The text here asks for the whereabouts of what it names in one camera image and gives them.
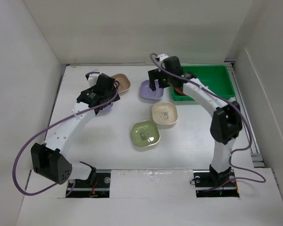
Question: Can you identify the brown square panda plate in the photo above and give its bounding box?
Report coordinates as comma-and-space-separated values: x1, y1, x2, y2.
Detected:
111, 73, 131, 94

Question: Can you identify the red round plate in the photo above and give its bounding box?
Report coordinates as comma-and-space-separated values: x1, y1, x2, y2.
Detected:
173, 88, 185, 96

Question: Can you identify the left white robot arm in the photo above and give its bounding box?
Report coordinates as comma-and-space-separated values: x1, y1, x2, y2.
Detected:
31, 74, 120, 187

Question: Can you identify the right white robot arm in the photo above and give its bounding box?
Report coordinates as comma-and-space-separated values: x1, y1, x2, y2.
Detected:
148, 53, 242, 186

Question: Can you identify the green plastic bin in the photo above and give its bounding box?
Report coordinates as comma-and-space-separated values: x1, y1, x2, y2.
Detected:
182, 65, 235, 100

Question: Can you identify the purple square plate left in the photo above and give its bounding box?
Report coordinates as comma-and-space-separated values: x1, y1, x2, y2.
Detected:
99, 103, 113, 114

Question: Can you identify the purple square plate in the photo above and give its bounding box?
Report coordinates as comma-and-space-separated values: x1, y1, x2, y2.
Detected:
139, 80, 164, 102
99, 103, 113, 114

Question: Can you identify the purple square plate right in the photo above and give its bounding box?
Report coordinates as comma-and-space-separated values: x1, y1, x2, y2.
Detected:
139, 80, 164, 102

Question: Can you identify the cream square panda plate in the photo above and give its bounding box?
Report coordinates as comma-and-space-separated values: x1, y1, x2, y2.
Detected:
151, 102, 178, 125

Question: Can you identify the green square panda plate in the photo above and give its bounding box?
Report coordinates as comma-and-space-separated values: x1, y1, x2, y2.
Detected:
131, 121, 160, 147

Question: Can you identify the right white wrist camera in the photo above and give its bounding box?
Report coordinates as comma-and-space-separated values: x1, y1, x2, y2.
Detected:
154, 54, 169, 65

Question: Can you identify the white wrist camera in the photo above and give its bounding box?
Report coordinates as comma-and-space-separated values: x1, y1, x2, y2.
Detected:
154, 54, 169, 65
85, 70, 106, 88

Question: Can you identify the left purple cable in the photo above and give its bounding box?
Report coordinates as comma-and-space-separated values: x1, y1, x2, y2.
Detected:
12, 70, 121, 196

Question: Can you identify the purple cable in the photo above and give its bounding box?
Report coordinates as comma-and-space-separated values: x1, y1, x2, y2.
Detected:
150, 53, 266, 191
12, 70, 121, 196

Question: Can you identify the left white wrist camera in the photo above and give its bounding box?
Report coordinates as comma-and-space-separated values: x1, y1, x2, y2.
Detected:
85, 70, 106, 88

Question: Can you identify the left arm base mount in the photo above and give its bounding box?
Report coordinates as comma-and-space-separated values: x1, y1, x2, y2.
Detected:
66, 170, 111, 198

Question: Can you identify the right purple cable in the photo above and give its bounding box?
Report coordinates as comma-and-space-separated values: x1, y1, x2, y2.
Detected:
150, 53, 266, 191

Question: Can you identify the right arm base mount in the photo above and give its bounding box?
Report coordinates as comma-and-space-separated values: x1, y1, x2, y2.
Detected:
190, 170, 240, 198

